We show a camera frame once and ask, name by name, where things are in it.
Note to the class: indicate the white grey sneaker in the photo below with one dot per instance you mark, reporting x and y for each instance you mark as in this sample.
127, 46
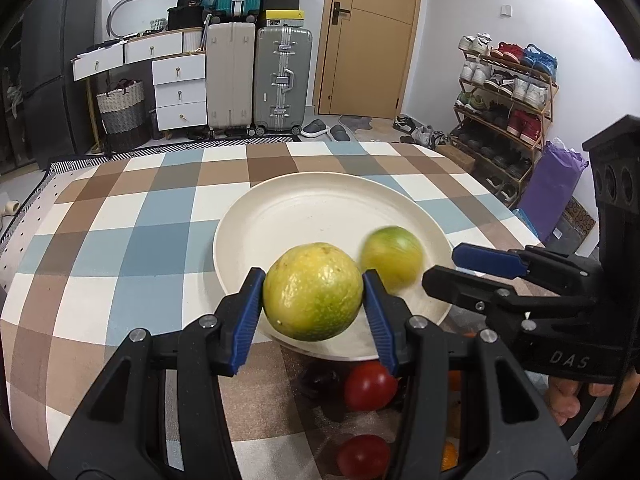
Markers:
425, 136

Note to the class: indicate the cream round plate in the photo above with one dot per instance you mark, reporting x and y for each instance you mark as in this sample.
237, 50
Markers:
310, 210

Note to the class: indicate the wooden shoe rack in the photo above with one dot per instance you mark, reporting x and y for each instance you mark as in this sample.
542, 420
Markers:
545, 125

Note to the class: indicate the woven laundry basket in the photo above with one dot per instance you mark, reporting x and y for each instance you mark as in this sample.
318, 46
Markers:
122, 115

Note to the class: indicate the person's right hand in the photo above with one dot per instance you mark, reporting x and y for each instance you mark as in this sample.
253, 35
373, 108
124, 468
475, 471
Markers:
562, 400

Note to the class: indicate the red tomato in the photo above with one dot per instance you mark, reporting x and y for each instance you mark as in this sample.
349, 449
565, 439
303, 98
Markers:
367, 387
362, 460

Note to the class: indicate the cardboard box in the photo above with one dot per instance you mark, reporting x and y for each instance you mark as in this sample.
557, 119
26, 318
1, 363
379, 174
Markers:
455, 157

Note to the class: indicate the orange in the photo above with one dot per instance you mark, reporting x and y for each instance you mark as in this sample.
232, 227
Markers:
454, 380
449, 455

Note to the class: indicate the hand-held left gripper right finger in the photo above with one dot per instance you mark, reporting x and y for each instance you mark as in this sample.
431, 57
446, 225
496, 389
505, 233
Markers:
380, 330

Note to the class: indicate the striped rug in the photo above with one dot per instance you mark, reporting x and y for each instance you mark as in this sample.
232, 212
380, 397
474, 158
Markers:
150, 152

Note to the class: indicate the shoe rack with shoes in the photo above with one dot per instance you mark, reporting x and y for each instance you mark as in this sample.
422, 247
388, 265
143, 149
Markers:
515, 85

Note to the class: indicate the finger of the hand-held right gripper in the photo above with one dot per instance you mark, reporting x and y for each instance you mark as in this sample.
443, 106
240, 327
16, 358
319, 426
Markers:
487, 260
460, 287

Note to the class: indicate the yellow-green round fruit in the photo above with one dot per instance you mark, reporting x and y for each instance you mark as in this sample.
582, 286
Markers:
312, 292
392, 262

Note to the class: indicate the yellow black shoe box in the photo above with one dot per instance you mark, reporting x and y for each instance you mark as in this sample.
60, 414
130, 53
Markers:
285, 18

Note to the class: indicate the grey curved tube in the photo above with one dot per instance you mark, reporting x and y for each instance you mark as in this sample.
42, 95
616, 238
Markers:
135, 0

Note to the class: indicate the beige suitcase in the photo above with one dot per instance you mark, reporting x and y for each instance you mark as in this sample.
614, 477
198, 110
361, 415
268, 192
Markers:
230, 80

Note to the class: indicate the black sneaker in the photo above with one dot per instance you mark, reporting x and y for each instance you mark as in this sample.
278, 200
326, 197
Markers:
402, 124

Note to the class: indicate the purple bag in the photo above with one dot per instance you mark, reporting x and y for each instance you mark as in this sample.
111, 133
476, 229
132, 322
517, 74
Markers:
550, 185

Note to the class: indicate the dark purple plum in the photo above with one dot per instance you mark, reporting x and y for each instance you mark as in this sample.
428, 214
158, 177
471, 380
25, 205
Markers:
320, 382

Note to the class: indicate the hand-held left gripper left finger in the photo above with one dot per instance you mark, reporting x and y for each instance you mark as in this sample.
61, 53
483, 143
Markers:
247, 325

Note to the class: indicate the black refrigerator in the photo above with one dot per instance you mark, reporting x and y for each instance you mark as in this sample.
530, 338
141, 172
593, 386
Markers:
55, 70

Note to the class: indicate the grey slipper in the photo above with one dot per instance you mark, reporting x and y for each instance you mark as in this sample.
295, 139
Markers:
313, 128
341, 133

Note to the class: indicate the silver suitcase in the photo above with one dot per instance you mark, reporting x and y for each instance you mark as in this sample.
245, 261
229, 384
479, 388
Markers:
280, 85

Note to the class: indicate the wooden door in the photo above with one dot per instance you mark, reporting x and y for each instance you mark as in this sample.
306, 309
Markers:
370, 45

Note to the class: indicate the white drawer dresser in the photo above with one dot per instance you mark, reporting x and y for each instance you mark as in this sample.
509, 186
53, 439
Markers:
177, 90

